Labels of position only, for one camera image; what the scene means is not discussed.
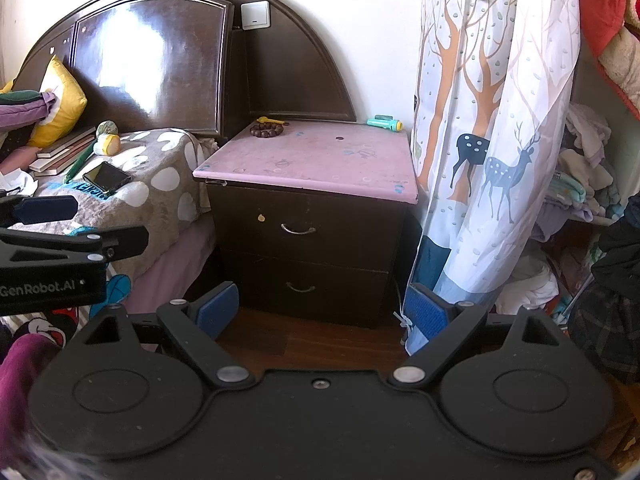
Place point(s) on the dark wooden headboard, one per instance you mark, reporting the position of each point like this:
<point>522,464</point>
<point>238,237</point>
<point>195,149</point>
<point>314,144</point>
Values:
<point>150,60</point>

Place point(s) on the dark wooden drawer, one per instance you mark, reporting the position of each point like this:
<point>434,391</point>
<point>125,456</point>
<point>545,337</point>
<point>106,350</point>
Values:
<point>340,230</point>
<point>340,290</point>

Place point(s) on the red blanket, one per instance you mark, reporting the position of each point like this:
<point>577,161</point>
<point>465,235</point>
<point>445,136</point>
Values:
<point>607,20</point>

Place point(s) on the stack of books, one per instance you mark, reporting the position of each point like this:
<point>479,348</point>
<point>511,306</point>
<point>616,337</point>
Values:
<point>60,162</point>

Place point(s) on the pink nightstand top cover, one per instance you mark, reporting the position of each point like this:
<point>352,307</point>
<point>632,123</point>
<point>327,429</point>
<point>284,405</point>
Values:
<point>320,160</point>

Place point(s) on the purple and green folded clothes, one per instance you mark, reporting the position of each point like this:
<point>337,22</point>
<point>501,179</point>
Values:
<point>22,107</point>

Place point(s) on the maroon garment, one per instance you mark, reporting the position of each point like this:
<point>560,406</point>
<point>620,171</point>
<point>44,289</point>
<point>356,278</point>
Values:
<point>25,365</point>

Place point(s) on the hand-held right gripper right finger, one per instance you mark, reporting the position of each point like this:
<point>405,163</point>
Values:
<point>425,315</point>

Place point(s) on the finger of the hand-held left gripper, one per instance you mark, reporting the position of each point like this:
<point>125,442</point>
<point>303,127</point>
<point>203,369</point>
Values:
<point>47,208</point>
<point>122,241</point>

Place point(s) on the thin book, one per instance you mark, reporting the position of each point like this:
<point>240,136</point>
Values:
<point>70,141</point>

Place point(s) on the white cloth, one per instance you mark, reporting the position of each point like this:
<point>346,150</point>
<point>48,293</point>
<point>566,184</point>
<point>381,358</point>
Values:
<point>17,182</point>

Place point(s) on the small yellow object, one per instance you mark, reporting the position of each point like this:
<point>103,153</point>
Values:
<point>272,120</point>

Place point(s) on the pile of pale clothes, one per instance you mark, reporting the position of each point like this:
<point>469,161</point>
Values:
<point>585,170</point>

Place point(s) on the black smartphone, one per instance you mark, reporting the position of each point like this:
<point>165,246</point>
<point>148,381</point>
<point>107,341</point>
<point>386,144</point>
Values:
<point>106,177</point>

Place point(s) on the white deer print curtain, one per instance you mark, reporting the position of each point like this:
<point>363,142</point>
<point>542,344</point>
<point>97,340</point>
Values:
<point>500,110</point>

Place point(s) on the cartoon printed blanket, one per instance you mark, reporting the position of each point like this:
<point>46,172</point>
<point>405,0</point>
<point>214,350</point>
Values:
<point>117,290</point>

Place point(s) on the yellow pillow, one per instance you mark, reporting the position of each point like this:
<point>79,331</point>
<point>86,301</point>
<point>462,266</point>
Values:
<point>62,105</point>

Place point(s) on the dark wooden nightstand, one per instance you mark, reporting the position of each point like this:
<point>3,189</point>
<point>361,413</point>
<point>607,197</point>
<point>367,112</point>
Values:
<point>320,240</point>

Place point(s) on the dark plaid cloth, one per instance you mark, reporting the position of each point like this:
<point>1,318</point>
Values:
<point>612,310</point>

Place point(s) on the green stick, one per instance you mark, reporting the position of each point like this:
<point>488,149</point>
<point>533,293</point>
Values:
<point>80,162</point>

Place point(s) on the brown white-spotted blanket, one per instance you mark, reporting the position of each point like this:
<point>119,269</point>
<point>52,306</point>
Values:
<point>165,190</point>

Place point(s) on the yellow green plush toy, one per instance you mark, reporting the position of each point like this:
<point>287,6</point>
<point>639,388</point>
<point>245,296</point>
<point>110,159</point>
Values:
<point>107,141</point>

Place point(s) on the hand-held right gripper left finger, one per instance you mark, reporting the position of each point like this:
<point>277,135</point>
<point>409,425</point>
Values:
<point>216,312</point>

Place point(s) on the white wall switch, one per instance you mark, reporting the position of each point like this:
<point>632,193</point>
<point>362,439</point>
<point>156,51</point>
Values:
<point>255,15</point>

